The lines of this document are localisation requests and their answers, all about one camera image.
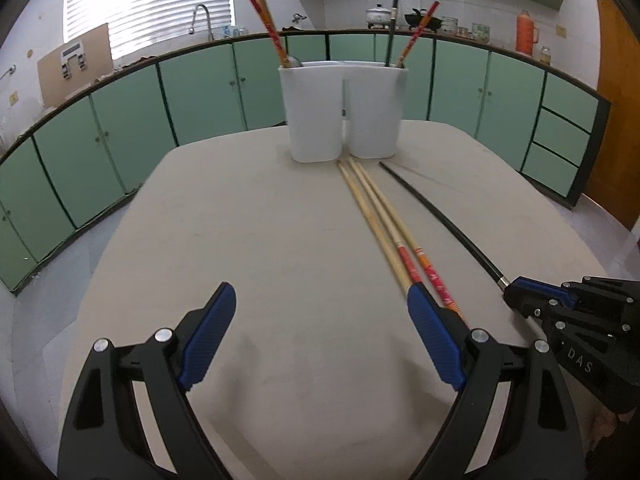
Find white lidded pot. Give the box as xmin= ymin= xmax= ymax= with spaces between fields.
xmin=365 ymin=3 xmax=392 ymax=29

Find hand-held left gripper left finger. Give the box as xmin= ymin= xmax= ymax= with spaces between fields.
xmin=57 ymin=281 xmax=237 ymax=480

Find orange thermos flask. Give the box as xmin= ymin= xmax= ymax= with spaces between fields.
xmin=516 ymin=9 xmax=541 ymax=57

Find brown wooden door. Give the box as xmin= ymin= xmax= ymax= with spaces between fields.
xmin=582 ymin=0 xmax=640 ymax=231

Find green base cabinets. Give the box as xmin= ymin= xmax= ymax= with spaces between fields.
xmin=0 ymin=30 xmax=612 ymax=295

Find metal kitchen faucet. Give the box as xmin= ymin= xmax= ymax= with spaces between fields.
xmin=190 ymin=4 xmax=215 ymax=42

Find black chopstick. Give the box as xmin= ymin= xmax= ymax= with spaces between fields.
xmin=378 ymin=161 xmax=510 ymax=291
xmin=385 ymin=0 xmax=399 ymax=68

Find black wok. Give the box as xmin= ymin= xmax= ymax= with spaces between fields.
xmin=404 ymin=8 xmax=443 ymax=31

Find brown cardboard panel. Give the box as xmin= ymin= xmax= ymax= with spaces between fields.
xmin=37 ymin=22 xmax=115 ymax=107

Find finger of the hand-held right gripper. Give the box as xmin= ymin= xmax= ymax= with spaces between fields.
xmin=510 ymin=275 xmax=640 ymax=311
xmin=502 ymin=285 xmax=631 ymax=333

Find white double utensil holder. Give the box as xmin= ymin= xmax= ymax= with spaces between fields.
xmin=278 ymin=60 xmax=408 ymax=163

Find grey white small device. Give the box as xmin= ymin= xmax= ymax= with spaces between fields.
xmin=60 ymin=44 xmax=87 ymax=80

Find white window blinds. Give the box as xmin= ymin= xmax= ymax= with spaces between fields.
xmin=64 ymin=0 xmax=235 ymax=61

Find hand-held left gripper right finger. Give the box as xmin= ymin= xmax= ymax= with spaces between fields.
xmin=406 ymin=284 xmax=586 ymax=480

